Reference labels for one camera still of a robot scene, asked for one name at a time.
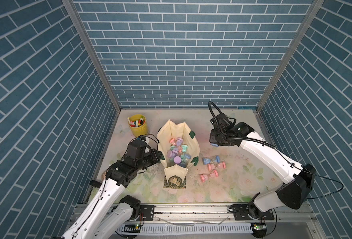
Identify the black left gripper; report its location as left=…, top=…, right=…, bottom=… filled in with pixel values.
left=134, top=147, right=164, bottom=170

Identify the purple hourglass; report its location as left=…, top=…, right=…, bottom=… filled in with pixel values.
left=167, top=148, right=179, bottom=158
left=176, top=137, right=183, bottom=146
left=174, top=156, right=182, bottom=164

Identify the cream canvas tote bag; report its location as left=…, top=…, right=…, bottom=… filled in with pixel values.
left=157, top=120, right=200, bottom=189

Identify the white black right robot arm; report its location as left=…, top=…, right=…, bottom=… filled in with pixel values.
left=210, top=113, right=318, bottom=220

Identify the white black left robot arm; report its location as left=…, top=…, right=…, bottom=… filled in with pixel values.
left=62, top=134, right=164, bottom=239

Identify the yellow cup with markers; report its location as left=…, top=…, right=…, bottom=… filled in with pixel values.
left=128, top=114, right=149, bottom=137

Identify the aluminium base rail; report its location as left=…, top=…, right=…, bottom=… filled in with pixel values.
left=65, top=202, right=323, bottom=239

